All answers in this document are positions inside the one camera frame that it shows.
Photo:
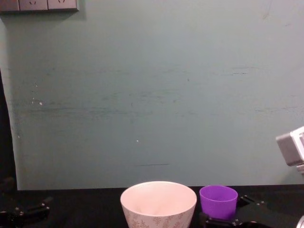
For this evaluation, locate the black curtain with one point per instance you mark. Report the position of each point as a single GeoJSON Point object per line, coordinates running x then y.
{"type": "Point", "coordinates": [5, 133]}

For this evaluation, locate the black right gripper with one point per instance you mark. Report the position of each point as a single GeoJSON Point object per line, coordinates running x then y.
{"type": "Point", "coordinates": [270, 216]}

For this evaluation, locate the purple plastic cup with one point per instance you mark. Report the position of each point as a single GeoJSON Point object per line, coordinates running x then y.
{"type": "Point", "coordinates": [218, 204]}

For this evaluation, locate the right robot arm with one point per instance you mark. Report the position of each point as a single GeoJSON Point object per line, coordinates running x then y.
{"type": "Point", "coordinates": [291, 147]}

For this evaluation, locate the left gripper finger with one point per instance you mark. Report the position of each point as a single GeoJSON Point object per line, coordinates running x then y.
{"type": "Point", "coordinates": [38, 204]}
{"type": "Point", "coordinates": [23, 215]}

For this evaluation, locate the grey wall socket plate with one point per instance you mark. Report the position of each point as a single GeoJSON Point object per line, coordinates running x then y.
{"type": "Point", "coordinates": [63, 4]}
{"type": "Point", "coordinates": [33, 4]}

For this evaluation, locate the white patterned ceramic pot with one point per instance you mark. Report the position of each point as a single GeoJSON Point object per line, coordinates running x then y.
{"type": "Point", "coordinates": [158, 202]}

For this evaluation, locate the black table cloth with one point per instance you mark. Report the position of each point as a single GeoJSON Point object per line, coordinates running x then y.
{"type": "Point", "coordinates": [90, 209]}

